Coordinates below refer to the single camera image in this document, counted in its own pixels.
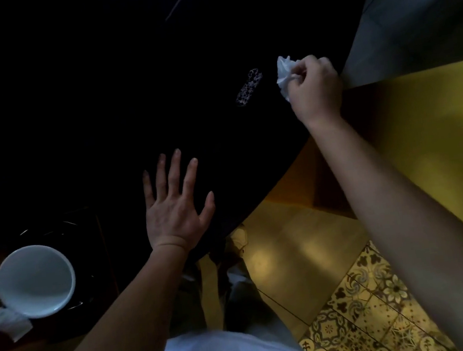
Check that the person's left hand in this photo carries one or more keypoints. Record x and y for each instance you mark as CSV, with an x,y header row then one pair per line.
x,y
172,218

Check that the person's right hand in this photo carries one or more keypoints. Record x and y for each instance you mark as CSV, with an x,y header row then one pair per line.
x,y
317,89

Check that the person's left thumb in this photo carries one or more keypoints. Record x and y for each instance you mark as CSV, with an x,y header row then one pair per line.
x,y
207,210

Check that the person's left middle finger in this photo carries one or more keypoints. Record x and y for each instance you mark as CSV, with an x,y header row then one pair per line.
x,y
174,172

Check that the person's left little finger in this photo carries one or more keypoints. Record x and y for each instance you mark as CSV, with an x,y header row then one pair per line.
x,y
148,189

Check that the person's right fingers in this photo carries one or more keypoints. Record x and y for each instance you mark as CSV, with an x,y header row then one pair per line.
x,y
307,69

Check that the white tissue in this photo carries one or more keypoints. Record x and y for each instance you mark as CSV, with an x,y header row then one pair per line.
x,y
285,74

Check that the person's left forearm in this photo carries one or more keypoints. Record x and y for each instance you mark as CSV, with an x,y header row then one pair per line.
x,y
119,326

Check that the person's right forearm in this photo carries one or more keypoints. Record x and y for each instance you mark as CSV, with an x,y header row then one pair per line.
x,y
419,230

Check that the person's light shoe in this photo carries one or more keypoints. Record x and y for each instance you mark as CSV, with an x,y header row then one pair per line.
x,y
238,239

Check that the patterned sticker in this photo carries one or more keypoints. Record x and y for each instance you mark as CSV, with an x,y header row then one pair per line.
x,y
249,87

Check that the black upright piano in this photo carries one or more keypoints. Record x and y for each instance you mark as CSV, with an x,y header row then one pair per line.
x,y
130,101

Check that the person's grey trousers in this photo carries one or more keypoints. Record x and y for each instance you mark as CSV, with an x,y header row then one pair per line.
x,y
233,295

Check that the dark tray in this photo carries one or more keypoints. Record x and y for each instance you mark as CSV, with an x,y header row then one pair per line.
x,y
59,282

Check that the white ceramic bowl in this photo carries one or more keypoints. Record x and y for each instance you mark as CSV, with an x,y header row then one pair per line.
x,y
35,281

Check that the white crumpled paper napkin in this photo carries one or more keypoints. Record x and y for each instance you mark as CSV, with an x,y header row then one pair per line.
x,y
8,322

